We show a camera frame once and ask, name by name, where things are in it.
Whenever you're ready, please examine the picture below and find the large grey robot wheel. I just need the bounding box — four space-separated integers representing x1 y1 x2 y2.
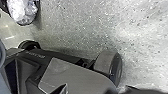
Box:
93 49 124 88

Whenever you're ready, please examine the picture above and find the small black robot wheel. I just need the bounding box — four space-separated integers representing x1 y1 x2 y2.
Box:
17 39 43 52

